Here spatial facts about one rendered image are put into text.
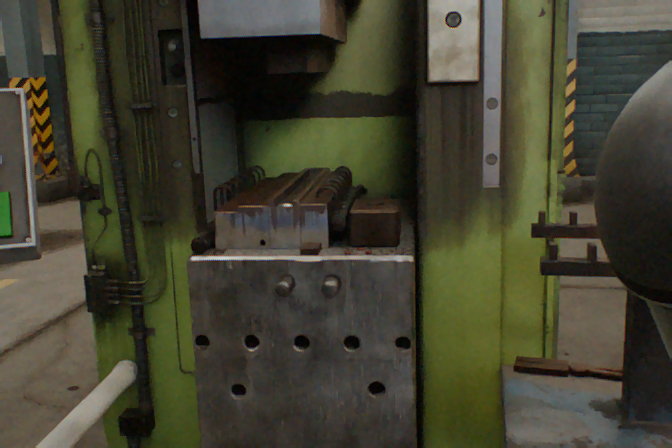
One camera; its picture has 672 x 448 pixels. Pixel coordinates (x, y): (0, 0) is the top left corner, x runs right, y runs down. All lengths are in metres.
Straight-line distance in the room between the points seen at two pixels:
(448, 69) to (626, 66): 5.94
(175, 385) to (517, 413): 0.74
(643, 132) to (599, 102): 6.83
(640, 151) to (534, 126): 1.00
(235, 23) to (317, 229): 0.36
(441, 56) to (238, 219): 0.45
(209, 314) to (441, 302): 0.44
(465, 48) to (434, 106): 0.11
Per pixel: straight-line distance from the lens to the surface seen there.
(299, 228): 1.25
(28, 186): 1.27
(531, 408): 1.13
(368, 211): 1.23
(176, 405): 1.58
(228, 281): 1.24
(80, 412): 1.40
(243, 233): 1.27
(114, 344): 1.58
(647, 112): 0.38
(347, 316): 1.22
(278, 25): 1.23
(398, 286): 1.20
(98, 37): 1.45
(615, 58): 7.21
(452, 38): 1.33
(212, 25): 1.25
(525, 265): 1.41
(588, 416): 1.13
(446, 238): 1.38
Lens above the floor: 1.21
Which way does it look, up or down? 12 degrees down
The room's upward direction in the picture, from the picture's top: 2 degrees counter-clockwise
